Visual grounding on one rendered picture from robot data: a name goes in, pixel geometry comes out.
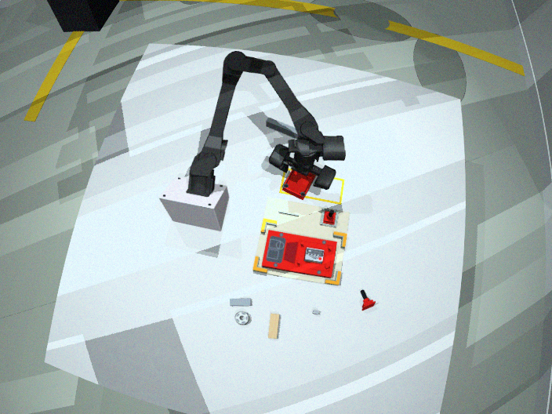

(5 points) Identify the tan flat bar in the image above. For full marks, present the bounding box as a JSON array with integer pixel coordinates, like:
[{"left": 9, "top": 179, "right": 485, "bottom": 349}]
[{"left": 268, "top": 314, "right": 280, "bottom": 339}]

